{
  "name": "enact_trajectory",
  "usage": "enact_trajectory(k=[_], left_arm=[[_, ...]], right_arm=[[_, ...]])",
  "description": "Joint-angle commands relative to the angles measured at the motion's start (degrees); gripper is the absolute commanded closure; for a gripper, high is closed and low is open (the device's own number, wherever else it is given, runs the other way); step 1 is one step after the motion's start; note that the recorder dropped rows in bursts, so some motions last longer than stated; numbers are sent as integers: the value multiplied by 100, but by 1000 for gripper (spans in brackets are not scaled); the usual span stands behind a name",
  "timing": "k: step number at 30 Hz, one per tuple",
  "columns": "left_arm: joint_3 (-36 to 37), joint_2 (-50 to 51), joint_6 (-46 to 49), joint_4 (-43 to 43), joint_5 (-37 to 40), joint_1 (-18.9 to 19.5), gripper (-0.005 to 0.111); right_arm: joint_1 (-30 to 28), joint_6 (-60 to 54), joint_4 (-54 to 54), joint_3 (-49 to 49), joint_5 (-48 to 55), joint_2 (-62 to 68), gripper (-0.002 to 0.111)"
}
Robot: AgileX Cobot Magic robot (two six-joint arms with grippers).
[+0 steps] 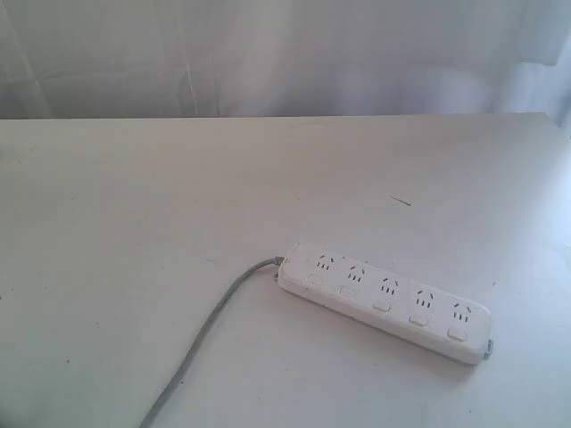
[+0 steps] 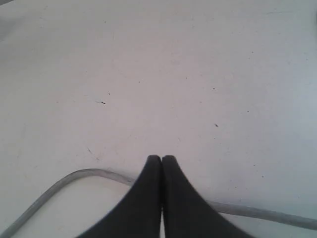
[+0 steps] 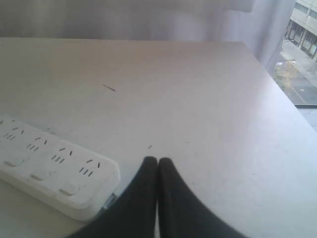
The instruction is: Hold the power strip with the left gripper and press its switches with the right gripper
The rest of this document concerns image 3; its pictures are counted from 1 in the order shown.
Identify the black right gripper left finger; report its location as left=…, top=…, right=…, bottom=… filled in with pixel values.
left=69, top=156, right=158, bottom=238

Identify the building outside window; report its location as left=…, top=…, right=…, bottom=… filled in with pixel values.
left=284, top=0, right=317, bottom=60

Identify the white curtain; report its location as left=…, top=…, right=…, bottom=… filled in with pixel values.
left=0, top=0, right=295, bottom=72

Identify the white power strip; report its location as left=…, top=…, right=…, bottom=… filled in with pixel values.
left=0, top=116, right=120, bottom=221

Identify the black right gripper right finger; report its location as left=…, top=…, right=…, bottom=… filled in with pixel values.
left=158, top=158, right=245, bottom=238

